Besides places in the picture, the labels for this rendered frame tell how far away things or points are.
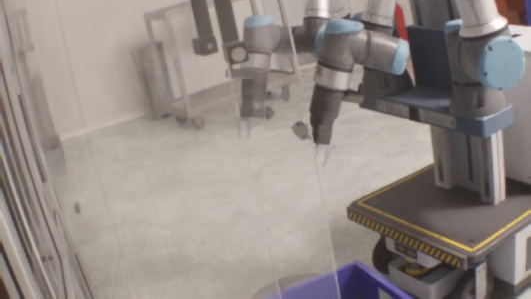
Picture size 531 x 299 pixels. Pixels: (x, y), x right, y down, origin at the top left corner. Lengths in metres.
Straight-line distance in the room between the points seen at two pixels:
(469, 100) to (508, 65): 0.24
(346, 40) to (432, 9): 0.72
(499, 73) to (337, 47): 0.44
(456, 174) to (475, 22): 0.88
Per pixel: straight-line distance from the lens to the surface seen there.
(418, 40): 2.20
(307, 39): 1.96
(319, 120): 1.59
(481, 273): 2.10
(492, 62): 1.63
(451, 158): 2.36
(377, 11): 1.71
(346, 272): 1.77
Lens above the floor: 1.30
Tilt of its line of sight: 16 degrees down
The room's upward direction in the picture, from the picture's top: 12 degrees counter-clockwise
